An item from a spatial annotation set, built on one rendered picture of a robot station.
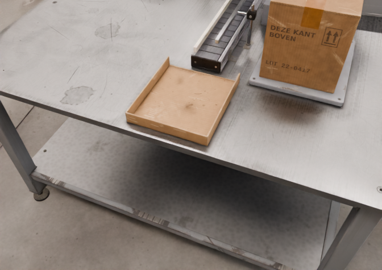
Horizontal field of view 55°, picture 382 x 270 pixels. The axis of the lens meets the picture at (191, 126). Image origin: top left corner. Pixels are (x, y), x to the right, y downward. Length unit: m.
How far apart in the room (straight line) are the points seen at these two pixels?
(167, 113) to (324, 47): 0.50
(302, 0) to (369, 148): 0.45
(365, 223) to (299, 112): 0.36
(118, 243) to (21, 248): 0.45
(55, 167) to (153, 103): 0.84
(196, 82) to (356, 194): 0.59
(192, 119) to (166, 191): 0.64
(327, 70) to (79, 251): 1.33
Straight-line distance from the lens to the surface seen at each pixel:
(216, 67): 1.27
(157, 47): 1.41
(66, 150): 1.94
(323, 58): 1.17
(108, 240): 1.86
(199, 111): 1.14
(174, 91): 1.20
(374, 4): 1.71
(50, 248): 1.92
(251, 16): 1.34
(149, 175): 1.75
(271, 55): 1.19
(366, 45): 1.54
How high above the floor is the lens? 1.63
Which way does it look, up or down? 47 degrees down
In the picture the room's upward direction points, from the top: 1 degrees counter-clockwise
